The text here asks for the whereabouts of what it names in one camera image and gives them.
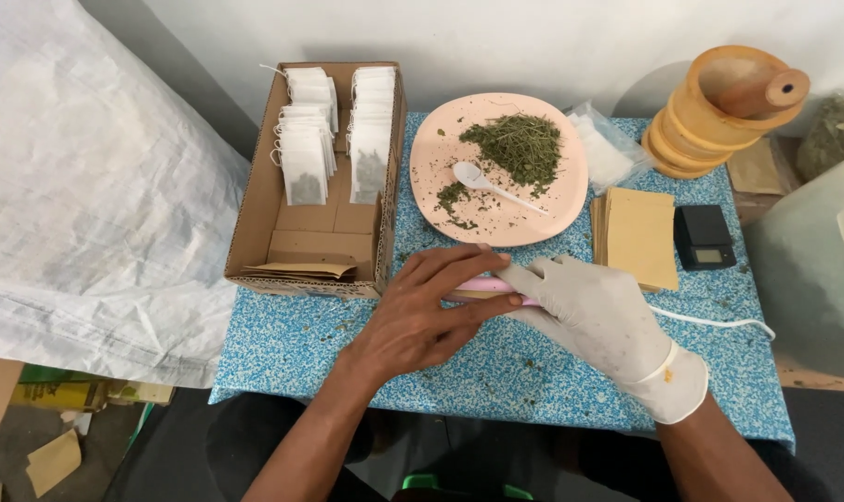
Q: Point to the row of filled tea bags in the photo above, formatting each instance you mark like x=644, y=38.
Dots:
x=305, y=136
x=371, y=132

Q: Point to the cardboard box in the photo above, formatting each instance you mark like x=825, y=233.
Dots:
x=317, y=230

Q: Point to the person's right fingers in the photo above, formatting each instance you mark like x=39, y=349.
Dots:
x=533, y=279

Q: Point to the black digital pocket scale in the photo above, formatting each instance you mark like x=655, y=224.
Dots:
x=703, y=237

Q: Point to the clear bag of dried herbs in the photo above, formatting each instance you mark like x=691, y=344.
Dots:
x=832, y=136

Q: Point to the person's left hand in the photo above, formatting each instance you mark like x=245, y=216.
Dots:
x=411, y=328

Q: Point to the clear bag of empty filters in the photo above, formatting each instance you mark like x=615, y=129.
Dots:
x=607, y=146

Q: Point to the pile of dried green herbs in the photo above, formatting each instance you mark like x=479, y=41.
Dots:
x=516, y=146

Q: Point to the person's right hand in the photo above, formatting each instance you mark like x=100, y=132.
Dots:
x=596, y=314

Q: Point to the heap of cardboard scraps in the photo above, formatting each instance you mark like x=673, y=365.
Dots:
x=52, y=425

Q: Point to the blue speckled table cover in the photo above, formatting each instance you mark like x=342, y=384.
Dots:
x=519, y=362

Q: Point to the pink plate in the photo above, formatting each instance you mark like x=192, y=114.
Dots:
x=499, y=171

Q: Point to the stack of brown paper pouches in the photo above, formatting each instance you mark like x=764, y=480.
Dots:
x=638, y=237

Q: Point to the brown paper pouches in box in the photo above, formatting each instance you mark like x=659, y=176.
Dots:
x=307, y=268

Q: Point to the large white woven sack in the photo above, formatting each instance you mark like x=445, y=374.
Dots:
x=87, y=209

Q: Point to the pink heat sealer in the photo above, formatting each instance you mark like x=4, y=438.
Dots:
x=485, y=286

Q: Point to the white plastic spoon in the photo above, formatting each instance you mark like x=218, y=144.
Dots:
x=495, y=185

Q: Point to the wooden pestle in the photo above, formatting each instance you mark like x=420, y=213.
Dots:
x=760, y=94

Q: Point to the translucent plastic bag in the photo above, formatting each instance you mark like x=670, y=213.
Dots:
x=812, y=265

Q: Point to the brown paper pouch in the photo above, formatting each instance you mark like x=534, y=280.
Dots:
x=755, y=167
x=472, y=294

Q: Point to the green plastic stool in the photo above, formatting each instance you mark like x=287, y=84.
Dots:
x=464, y=486

